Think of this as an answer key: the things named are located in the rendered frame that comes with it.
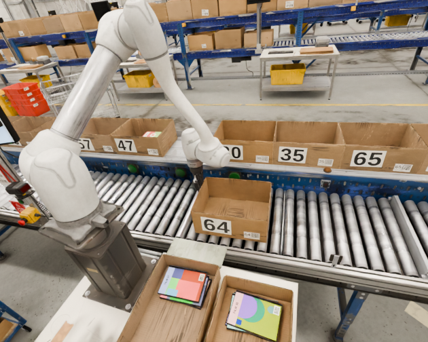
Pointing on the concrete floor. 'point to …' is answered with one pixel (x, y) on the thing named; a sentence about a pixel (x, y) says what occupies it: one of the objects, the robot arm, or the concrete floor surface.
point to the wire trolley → (70, 91)
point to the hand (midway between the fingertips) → (200, 191)
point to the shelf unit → (5, 317)
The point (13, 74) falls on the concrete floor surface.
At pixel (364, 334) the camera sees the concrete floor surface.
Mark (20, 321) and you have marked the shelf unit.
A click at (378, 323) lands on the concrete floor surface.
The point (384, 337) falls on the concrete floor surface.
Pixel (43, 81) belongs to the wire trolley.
